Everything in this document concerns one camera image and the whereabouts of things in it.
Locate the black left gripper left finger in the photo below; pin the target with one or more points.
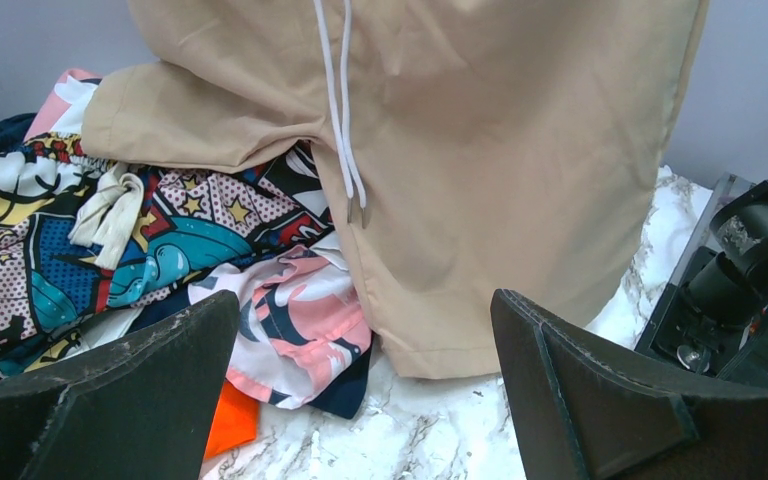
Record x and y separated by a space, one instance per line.
140 407

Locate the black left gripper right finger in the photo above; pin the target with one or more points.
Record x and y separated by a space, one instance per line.
584 407

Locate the orange mesh shorts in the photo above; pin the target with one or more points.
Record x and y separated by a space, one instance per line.
235 422

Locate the beige shorts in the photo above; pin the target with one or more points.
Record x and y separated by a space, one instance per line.
462 146

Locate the comic print shorts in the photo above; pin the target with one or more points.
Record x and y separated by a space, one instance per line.
80 236

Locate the pink patterned garment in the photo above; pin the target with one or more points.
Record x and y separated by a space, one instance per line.
302 337

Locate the black mounting rail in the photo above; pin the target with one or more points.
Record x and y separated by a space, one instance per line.
676 336

